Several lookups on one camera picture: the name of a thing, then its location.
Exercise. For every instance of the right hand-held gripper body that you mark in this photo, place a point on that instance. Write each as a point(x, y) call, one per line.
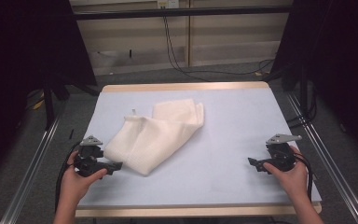
point(281, 154)

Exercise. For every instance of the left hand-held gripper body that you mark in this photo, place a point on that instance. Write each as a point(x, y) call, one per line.
point(88, 155)

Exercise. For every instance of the white mesh laundry bag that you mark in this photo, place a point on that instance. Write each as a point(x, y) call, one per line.
point(155, 137)

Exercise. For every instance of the person's right hand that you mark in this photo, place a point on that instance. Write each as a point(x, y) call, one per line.
point(292, 180)

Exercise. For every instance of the person's left hand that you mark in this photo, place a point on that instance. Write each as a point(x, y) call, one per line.
point(74, 185)

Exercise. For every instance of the light blue table mat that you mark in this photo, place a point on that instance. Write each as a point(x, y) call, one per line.
point(230, 149)

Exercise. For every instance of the black metal stand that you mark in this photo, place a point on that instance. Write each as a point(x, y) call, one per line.
point(48, 105)

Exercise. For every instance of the yellow floor object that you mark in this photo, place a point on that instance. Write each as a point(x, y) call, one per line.
point(38, 104)

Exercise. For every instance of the wooden table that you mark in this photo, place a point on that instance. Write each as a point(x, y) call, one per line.
point(183, 86)

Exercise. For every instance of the black curtain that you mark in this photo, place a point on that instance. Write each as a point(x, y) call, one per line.
point(338, 62)
point(18, 62)

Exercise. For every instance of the black horizontal metal bar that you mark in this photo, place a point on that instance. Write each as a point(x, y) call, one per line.
point(180, 12)

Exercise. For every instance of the aluminium floor rail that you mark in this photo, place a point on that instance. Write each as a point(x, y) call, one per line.
point(31, 174)
point(329, 168)

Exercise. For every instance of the white wall outlet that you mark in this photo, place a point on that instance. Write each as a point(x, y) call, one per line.
point(167, 3)

